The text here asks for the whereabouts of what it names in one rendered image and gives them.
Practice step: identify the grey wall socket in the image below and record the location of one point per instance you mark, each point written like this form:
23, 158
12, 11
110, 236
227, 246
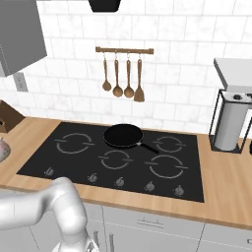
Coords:
20, 82

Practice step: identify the small wooden spoon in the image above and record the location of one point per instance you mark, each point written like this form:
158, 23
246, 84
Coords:
106, 86

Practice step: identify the white wall shelf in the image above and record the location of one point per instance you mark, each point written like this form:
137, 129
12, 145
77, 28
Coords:
234, 74

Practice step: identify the black frying pan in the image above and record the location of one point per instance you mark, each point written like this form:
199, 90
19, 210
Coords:
123, 135

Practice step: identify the black range hood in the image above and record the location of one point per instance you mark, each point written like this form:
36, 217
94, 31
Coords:
105, 5

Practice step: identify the wooden ladle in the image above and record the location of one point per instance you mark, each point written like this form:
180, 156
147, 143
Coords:
117, 91

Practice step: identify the grey hob knob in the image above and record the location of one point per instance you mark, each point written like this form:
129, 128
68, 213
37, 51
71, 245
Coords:
93, 178
150, 186
49, 171
178, 190
119, 181

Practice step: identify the small dark object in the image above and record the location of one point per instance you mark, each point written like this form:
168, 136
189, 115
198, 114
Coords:
250, 147

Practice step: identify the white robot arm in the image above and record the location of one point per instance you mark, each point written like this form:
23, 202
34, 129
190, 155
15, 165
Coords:
62, 206

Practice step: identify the white paper towel roll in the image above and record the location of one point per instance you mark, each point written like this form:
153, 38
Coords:
231, 124

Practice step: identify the wooden utensil rail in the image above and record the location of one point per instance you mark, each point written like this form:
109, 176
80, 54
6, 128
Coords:
124, 50

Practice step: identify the black glass hob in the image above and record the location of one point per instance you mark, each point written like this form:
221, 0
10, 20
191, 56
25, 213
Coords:
131, 177

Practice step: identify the wooden spatula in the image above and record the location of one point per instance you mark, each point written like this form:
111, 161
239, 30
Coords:
139, 95

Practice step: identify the brown wooden knife block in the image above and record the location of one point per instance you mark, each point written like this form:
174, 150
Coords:
10, 116

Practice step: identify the grey cupboard door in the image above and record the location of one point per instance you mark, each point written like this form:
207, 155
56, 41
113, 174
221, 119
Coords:
93, 216

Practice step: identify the grey wall cupboard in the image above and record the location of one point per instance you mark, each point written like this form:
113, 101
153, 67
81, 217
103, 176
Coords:
19, 32

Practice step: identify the pale patterned kettle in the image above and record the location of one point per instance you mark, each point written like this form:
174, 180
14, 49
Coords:
4, 149

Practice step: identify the grey drawer front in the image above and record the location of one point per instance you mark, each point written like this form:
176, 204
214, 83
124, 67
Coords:
226, 239
151, 236

